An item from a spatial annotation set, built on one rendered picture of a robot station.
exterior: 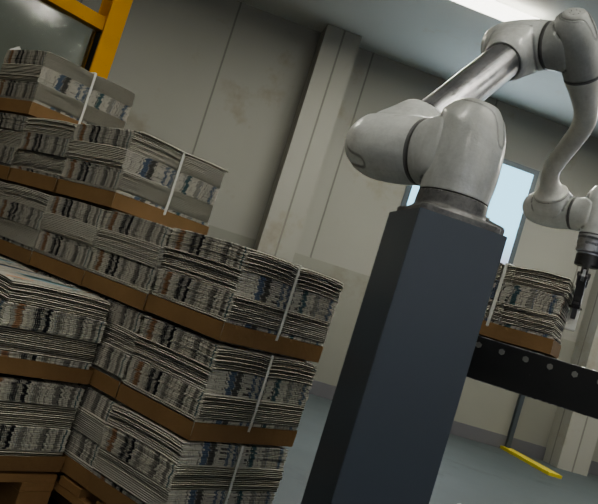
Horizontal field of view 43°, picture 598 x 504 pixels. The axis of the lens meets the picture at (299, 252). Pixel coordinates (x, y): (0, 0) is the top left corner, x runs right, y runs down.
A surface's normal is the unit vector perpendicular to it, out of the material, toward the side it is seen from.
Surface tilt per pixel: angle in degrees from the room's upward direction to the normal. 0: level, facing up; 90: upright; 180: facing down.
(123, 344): 90
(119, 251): 90
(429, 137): 87
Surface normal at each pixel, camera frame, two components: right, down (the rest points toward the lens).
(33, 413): 0.72, 0.19
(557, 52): -0.52, 0.57
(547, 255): 0.19, 0.00
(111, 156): -0.60, -0.23
